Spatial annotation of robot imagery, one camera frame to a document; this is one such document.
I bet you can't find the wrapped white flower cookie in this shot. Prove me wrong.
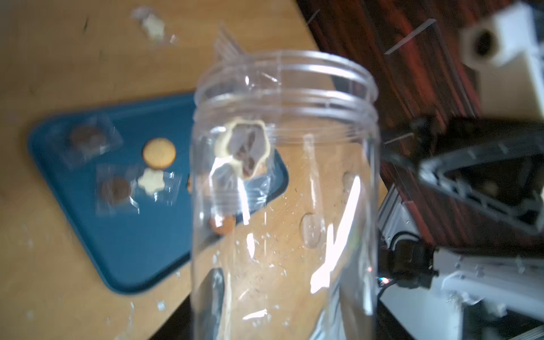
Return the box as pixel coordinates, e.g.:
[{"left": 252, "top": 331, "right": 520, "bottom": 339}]
[{"left": 137, "top": 168, "right": 182, "bottom": 206}]

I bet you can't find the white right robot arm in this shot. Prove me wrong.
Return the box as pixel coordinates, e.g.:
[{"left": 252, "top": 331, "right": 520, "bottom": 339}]
[{"left": 377, "top": 116, "right": 543, "bottom": 320}]

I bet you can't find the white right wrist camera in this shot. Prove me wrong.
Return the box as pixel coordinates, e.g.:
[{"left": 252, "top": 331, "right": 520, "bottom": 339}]
[{"left": 460, "top": 1, "right": 543, "bottom": 121}]

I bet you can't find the wrapped brown round cookie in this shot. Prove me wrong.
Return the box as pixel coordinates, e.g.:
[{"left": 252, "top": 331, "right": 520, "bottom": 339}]
[{"left": 95, "top": 164, "right": 140, "bottom": 216}]

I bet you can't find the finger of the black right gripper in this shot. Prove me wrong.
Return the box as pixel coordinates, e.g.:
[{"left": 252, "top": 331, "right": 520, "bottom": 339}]
[{"left": 381, "top": 116, "right": 543, "bottom": 235}]

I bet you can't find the round plain cookie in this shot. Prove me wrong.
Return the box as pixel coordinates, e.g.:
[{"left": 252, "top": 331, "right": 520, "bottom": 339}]
[{"left": 142, "top": 137, "right": 177, "bottom": 169}]

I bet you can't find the blue plastic tray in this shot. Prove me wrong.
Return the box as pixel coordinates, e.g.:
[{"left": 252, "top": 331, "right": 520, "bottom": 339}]
[{"left": 28, "top": 93, "right": 195, "bottom": 294}]

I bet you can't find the clear plastic jar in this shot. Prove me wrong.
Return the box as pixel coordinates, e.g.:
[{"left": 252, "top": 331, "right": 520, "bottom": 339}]
[{"left": 190, "top": 51, "right": 381, "bottom": 339}]

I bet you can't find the wrapped dark chocolate cookie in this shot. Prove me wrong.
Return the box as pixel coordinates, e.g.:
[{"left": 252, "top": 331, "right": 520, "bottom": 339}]
[{"left": 48, "top": 115, "right": 124, "bottom": 170}]

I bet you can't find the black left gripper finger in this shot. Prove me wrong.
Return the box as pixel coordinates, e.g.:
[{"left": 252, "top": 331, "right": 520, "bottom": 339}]
[{"left": 197, "top": 268, "right": 225, "bottom": 339}]

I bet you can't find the round chocolate chip cookie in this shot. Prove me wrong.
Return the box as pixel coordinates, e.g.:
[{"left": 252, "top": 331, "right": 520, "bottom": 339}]
[{"left": 208, "top": 215, "right": 237, "bottom": 236}]

